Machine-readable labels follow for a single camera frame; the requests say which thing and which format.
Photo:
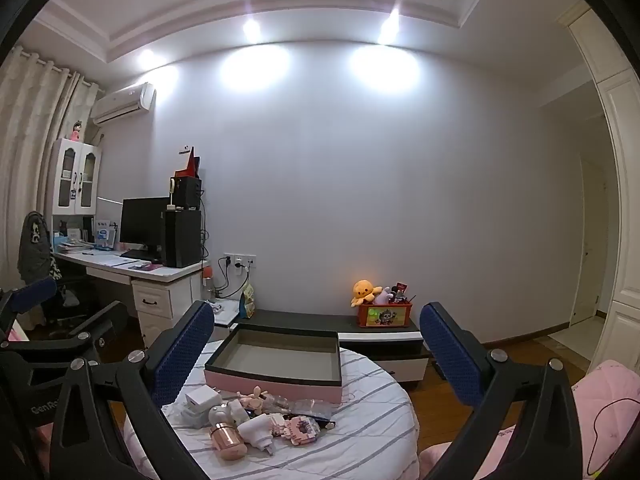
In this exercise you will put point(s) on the orange lid bottle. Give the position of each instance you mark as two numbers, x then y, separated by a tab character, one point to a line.
208	283

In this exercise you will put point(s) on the red toy box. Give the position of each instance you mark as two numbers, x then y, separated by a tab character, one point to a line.
383	315

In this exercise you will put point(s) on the black speaker box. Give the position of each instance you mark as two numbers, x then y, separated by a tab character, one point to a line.
186	193

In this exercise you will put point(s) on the purple plush toy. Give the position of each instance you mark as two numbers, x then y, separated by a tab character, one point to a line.
386	296

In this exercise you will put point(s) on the pink doll on cabinet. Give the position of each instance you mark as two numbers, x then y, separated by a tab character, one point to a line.
75	135

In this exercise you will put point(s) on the pink black storage box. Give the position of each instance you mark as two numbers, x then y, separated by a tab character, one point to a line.
296	364

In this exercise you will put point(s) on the white power adapter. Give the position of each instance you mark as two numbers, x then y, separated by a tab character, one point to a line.
202	399

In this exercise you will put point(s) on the striped white table cloth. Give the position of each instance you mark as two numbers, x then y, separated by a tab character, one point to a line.
372	434

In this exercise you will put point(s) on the pink white block toy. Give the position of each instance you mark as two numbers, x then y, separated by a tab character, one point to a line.
300	430

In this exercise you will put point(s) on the black white tv bench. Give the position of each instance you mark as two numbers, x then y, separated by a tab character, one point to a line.
398	350

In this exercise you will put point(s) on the beige curtain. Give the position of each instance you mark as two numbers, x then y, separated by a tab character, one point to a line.
40	103

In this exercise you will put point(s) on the black office chair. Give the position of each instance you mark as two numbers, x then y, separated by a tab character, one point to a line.
36	262

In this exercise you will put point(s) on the jointed doll figure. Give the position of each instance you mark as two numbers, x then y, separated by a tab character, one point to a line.
259	402

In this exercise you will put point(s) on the red triangular box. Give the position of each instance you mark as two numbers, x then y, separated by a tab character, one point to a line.
192	164

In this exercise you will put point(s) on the black flower hair clip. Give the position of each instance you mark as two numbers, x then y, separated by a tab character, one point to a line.
323	423

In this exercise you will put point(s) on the wall power outlet strip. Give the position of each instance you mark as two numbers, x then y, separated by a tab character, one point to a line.
240	260

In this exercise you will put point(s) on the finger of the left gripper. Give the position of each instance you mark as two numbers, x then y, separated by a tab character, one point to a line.
18	301
87	340

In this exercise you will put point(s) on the black computer tower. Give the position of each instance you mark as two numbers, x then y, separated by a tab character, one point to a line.
181	238

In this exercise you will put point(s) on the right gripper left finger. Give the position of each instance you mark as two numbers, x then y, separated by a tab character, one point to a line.
86	442

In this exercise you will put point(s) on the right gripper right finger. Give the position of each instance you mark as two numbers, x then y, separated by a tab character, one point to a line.
545	443

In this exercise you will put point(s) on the black computer monitor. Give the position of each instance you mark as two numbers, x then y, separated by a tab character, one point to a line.
141	223

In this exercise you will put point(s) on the orange octopus plush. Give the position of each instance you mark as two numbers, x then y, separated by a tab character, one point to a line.
364	292

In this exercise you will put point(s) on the white air conditioner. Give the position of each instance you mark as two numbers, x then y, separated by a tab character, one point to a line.
123	103

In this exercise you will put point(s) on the white desk with drawers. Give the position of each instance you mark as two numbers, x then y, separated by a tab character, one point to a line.
157	298

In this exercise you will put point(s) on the snack bag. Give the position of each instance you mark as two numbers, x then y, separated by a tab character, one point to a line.
247	304

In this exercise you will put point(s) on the white glass-door cabinet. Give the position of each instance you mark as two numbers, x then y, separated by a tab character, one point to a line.
73	179

